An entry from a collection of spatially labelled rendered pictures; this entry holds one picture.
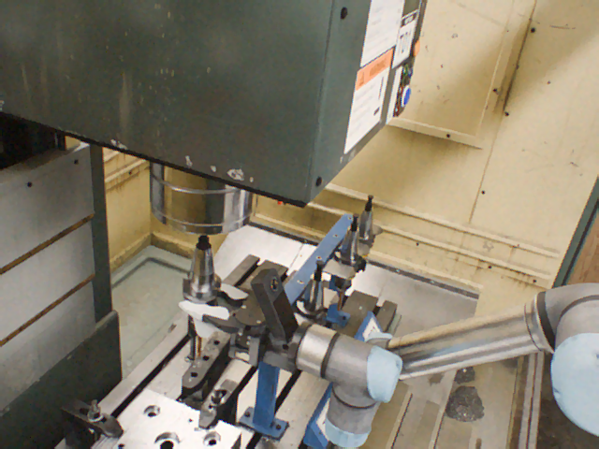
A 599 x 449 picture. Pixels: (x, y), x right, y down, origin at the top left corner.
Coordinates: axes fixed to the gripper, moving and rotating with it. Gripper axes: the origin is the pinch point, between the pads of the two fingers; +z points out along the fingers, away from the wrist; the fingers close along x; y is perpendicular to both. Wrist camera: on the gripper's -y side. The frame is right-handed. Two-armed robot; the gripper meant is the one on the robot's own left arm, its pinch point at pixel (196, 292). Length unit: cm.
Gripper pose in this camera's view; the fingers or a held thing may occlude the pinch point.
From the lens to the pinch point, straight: 99.2
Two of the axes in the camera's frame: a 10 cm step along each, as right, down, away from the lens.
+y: -1.2, 8.5, 5.1
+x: 3.9, -4.3, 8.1
